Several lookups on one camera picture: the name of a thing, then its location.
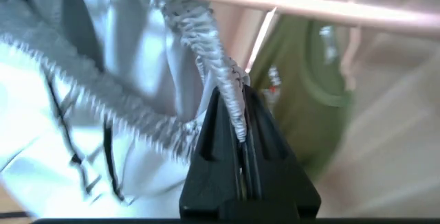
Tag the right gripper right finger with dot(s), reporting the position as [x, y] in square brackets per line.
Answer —
[278, 179]

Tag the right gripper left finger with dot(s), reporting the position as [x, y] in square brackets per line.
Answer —
[213, 176]

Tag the green shirt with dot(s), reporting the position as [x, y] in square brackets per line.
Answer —
[309, 114]

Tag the pale grey shorts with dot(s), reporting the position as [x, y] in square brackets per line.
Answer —
[51, 148]

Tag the beige curtain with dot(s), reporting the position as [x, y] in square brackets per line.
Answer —
[395, 114]

